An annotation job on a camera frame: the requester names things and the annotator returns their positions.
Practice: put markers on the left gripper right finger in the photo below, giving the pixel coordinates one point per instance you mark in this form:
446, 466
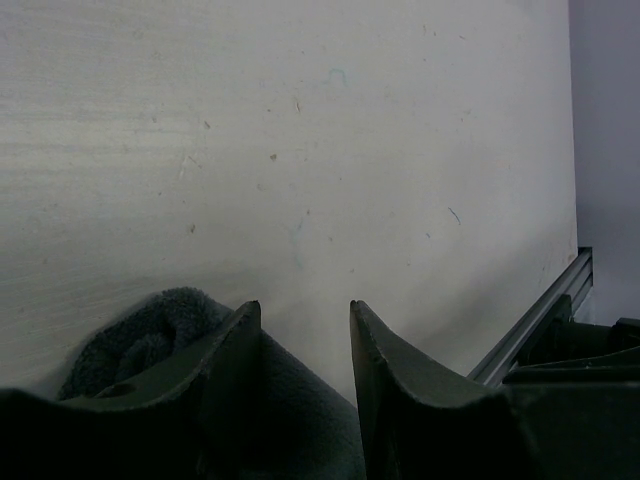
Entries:
570, 410

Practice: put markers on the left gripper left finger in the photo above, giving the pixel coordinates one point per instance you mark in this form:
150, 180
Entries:
183, 418

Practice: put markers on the purple and black towel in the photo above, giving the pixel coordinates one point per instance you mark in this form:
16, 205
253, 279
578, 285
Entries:
304, 429

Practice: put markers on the aluminium mounting rail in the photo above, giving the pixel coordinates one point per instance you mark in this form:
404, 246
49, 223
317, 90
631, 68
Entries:
576, 282

